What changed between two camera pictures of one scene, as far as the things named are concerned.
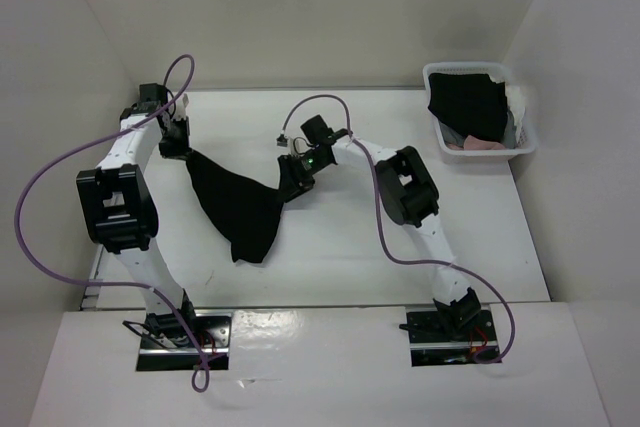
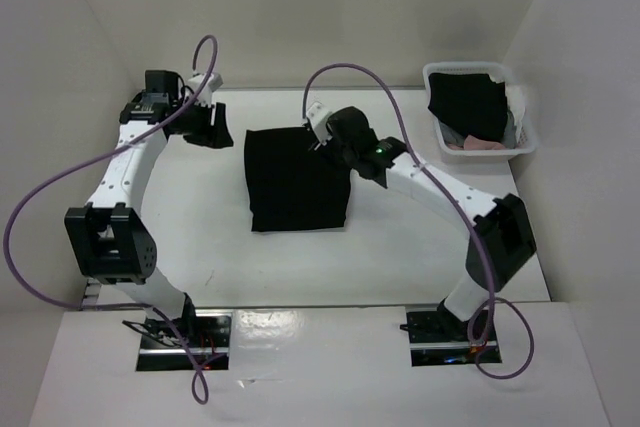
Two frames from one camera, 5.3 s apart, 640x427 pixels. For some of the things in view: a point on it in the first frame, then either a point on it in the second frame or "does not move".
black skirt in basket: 473,102 does not move
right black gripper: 292,180 -> 333,134
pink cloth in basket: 473,144 does not move
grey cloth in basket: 509,141 does not move
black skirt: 247,214 -> 292,184
